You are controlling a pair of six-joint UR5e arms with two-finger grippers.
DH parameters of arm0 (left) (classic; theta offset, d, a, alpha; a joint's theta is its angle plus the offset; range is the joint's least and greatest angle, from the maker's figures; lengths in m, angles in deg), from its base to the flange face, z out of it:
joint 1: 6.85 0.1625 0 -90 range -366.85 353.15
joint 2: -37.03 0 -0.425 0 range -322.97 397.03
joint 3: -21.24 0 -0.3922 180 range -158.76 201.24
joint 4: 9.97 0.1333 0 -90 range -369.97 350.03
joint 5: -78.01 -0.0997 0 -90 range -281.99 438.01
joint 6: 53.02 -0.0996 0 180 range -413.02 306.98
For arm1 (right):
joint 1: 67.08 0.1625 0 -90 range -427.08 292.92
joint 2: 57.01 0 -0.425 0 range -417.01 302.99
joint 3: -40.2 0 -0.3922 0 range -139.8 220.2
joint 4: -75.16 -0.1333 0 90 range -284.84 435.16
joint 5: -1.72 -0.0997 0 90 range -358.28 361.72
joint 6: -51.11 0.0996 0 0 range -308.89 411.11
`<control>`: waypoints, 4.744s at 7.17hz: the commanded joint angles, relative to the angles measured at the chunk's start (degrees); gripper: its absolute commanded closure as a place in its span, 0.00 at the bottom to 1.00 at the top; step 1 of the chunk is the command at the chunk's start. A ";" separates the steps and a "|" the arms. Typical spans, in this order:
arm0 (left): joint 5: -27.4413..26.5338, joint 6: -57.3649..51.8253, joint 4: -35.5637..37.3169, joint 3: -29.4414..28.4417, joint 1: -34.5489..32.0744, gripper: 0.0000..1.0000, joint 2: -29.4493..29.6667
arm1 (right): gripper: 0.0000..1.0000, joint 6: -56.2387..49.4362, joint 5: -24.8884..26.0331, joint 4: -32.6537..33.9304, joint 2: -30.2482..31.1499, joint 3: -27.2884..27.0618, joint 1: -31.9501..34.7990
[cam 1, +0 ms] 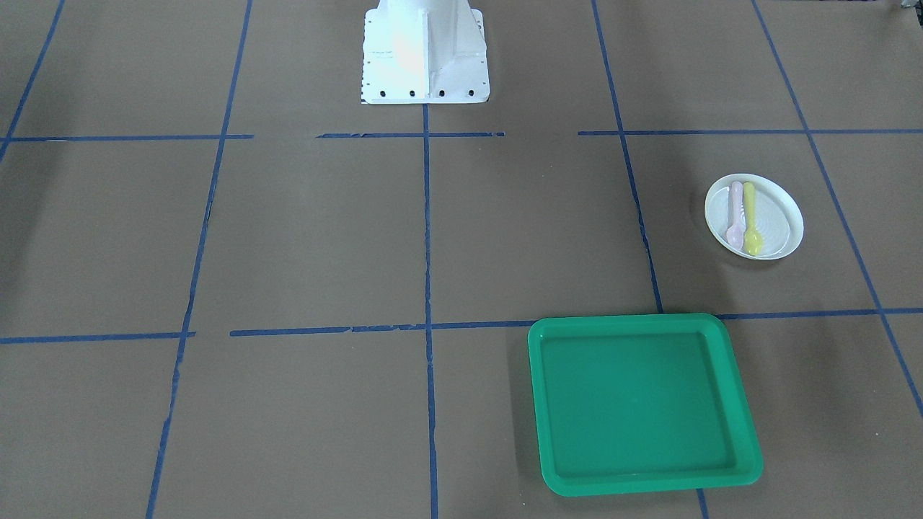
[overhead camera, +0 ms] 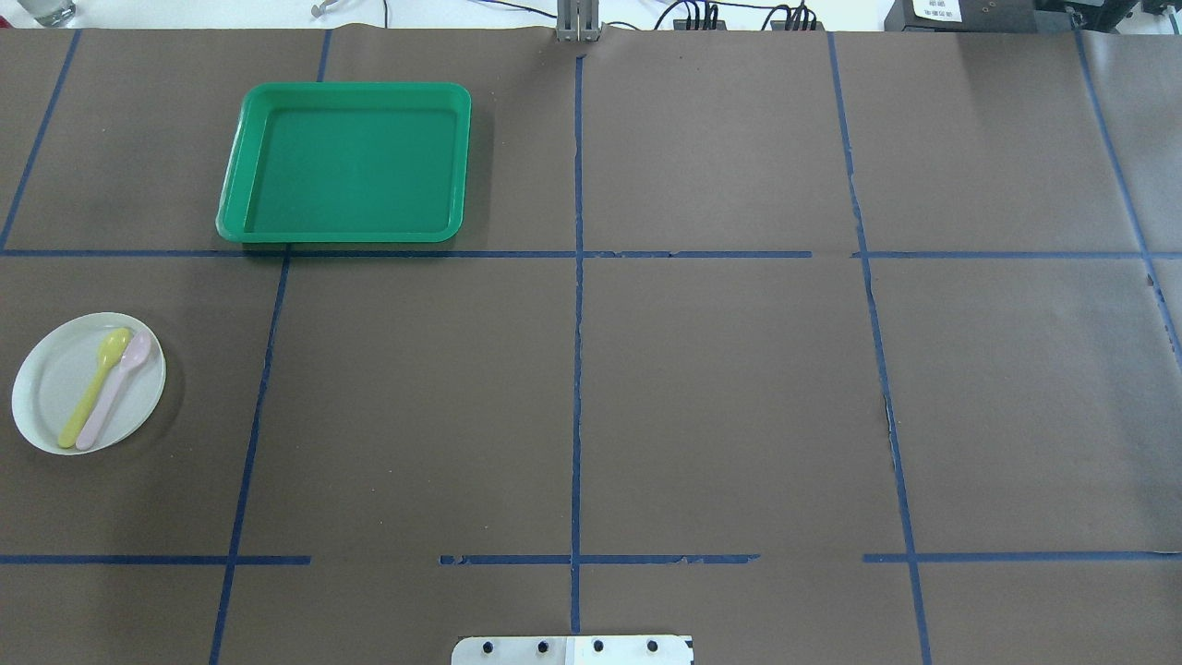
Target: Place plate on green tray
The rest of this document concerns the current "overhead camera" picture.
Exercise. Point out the pink plastic spoon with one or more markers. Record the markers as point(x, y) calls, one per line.
point(137, 353)

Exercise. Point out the green plastic tray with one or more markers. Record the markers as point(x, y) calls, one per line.
point(327, 162)

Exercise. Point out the grey aluminium frame post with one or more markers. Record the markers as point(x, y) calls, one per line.
point(578, 21)

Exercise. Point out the black power strip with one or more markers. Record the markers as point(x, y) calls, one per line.
point(798, 18)
point(700, 19)

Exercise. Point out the black box with label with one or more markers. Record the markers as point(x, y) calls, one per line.
point(961, 16)

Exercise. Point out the yellow plastic spoon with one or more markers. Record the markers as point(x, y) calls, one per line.
point(109, 354)

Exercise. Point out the white round plate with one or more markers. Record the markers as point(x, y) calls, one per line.
point(55, 372)

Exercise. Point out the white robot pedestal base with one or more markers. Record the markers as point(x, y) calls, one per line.
point(575, 649)

